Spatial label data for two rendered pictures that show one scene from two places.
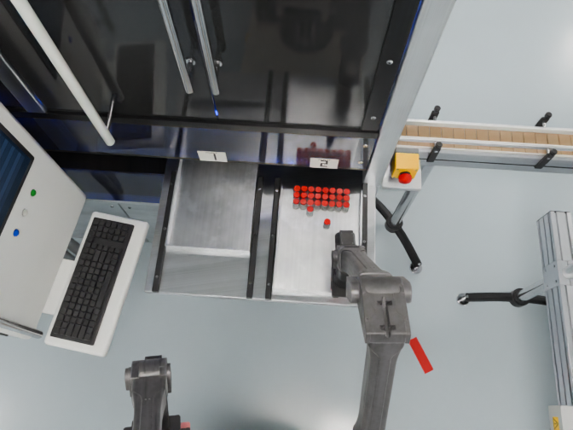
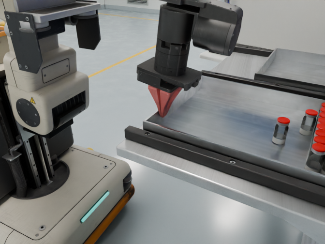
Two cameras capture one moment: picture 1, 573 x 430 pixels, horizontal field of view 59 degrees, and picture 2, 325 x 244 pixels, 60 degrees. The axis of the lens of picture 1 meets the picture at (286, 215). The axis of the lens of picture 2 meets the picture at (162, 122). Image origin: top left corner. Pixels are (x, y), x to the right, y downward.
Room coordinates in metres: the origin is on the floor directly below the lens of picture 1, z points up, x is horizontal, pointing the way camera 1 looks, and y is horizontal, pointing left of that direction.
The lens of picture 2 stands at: (0.55, -0.60, 1.17)
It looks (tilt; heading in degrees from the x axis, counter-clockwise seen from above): 30 degrees down; 116
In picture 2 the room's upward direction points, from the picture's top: straight up
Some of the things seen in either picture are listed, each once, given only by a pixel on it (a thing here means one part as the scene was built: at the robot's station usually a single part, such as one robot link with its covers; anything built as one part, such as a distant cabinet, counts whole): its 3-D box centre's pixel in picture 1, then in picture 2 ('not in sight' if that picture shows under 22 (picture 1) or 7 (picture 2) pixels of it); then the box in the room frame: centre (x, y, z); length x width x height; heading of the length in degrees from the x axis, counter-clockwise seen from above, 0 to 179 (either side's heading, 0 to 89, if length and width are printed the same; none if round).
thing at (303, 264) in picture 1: (319, 239); (255, 122); (0.51, -0.10, 0.90); 0.34 x 0.26 x 0.04; 176
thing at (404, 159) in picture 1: (404, 164); not in sight; (0.72, -0.37, 0.99); 0.08 x 0.07 x 0.07; 176
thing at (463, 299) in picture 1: (515, 299); not in sight; (0.49, -1.06, 0.07); 0.50 x 0.08 x 0.14; 86
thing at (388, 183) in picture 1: (401, 170); not in sight; (0.76, -0.38, 0.87); 0.14 x 0.13 x 0.02; 176
